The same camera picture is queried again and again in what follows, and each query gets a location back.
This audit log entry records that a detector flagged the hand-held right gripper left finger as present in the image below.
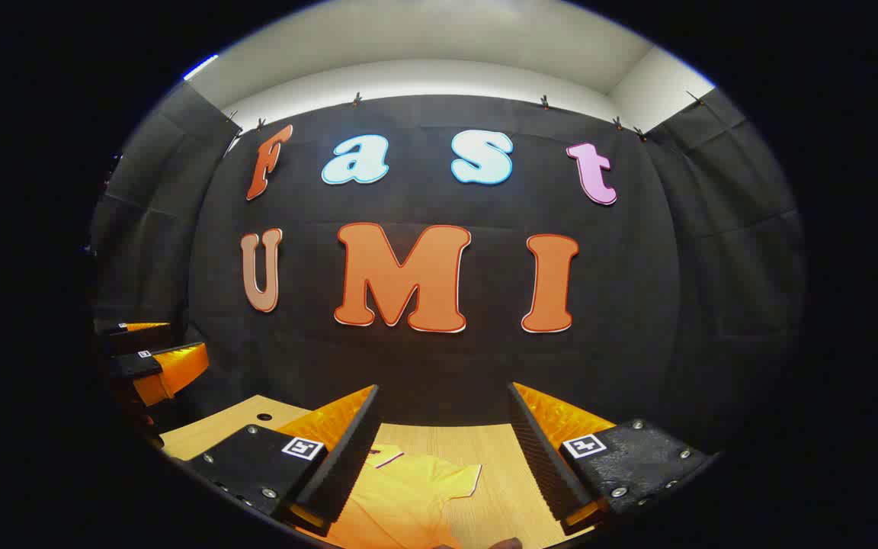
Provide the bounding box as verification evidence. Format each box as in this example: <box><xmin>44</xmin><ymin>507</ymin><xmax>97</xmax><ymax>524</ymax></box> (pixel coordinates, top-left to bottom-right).
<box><xmin>184</xmin><ymin>384</ymin><xmax>380</xmax><ymax>537</ymax></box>

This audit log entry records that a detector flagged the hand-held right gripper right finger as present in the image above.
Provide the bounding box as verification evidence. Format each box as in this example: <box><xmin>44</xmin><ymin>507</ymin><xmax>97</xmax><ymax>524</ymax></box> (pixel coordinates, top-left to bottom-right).
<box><xmin>506</xmin><ymin>381</ymin><xmax>716</xmax><ymax>536</ymax></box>

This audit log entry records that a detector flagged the orange T-shirt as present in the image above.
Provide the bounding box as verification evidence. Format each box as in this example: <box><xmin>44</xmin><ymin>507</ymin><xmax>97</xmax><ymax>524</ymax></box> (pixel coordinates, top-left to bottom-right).
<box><xmin>298</xmin><ymin>445</ymin><xmax>482</xmax><ymax>549</ymax></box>

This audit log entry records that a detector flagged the black backdrop cloth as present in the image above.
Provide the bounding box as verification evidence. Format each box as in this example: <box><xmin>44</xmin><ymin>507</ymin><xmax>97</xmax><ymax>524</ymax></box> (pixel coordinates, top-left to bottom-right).
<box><xmin>88</xmin><ymin>80</ymin><xmax>806</xmax><ymax>458</ymax></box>

